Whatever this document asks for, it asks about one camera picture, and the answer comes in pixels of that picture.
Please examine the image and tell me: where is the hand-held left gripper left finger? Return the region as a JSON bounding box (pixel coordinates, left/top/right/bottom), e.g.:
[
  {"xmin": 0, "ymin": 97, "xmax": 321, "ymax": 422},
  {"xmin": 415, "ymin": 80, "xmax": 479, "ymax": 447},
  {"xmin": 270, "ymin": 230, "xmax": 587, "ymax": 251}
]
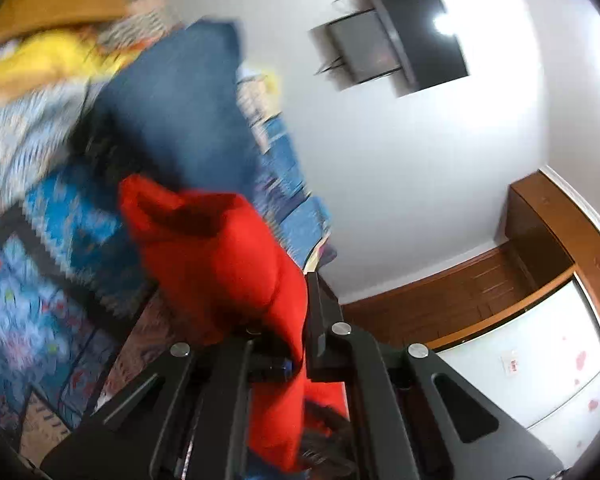
[{"xmin": 40, "ymin": 327, "xmax": 301, "ymax": 480}]

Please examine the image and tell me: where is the wall-mounted television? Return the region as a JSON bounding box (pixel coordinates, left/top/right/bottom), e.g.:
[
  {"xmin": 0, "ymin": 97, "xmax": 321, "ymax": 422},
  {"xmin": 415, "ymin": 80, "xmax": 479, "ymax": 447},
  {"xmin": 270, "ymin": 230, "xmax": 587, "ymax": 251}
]
[{"xmin": 365, "ymin": 0, "xmax": 470, "ymax": 93}]

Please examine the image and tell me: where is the blue patterned quilt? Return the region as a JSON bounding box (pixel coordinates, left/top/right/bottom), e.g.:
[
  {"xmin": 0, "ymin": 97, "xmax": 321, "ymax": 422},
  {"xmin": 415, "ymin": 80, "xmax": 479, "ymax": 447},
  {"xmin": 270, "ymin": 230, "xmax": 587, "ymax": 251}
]
[{"xmin": 0, "ymin": 67, "xmax": 337, "ymax": 466}]

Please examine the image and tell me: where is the yellow cloth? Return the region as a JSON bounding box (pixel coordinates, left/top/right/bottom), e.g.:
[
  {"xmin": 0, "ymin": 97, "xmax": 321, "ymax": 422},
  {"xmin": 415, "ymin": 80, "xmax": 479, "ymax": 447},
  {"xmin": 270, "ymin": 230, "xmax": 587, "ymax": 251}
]
[{"xmin": 0, "ymin": 30, "xmax": 131, "ymax": 106}]

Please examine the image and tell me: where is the dark blue garment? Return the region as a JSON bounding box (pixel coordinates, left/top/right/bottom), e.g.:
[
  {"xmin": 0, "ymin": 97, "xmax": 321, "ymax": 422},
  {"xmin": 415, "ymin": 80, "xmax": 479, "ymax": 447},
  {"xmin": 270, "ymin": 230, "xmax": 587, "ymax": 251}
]
[{"xmin": 72, "ymin": 19, "xmax": 261, "ymax": 196}]

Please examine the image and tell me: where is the red zip-neck sweater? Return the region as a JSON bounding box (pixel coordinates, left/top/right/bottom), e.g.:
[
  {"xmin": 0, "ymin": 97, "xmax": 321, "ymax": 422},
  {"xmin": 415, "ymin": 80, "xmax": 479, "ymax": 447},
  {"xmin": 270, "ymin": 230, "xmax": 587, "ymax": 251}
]
[{"xmin": 117, "ymin": 175, "xmax": 348, "ymax": 473}]

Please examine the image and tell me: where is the grey wall-mounted box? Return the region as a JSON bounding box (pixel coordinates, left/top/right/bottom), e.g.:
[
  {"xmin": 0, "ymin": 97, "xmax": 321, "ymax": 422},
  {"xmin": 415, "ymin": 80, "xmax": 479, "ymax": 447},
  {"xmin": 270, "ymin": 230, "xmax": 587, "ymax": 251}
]
[{"xmin": 309, "ymin": 10, "xmax": 406, "ymax": 92}]

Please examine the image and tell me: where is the dark patterned knit cloth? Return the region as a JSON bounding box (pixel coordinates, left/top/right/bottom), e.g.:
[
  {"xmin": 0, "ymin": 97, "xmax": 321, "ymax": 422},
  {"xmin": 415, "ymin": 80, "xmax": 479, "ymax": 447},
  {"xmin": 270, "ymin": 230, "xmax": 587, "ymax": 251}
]
[{"xmin": 70, "ymin": 105, "xmax": 131, "ymax": 176}]

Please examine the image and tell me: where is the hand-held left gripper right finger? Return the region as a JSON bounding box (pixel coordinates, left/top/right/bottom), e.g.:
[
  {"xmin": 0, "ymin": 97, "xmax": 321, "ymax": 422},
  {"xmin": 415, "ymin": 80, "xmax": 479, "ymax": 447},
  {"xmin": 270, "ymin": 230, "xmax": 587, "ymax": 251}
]
[{"xmin": 302, "ymin": 271, "xmax": 566, "ymax": 480}]

